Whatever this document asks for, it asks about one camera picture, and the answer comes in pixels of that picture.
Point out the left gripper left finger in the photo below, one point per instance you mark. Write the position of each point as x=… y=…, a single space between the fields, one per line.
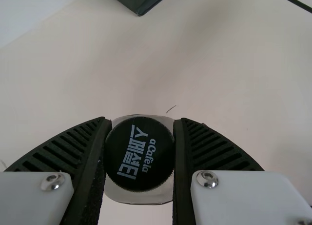
x=61 y=156

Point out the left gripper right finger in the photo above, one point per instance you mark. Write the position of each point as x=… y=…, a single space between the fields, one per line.
x=219 y=156

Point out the dark coffee bottle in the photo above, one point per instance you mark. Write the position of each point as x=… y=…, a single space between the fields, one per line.
x=139 y=154

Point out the black strip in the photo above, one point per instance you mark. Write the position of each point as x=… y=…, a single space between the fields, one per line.
x=299 y=3

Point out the dark grey bag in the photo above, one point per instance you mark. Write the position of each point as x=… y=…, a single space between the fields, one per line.
x=139 y=0

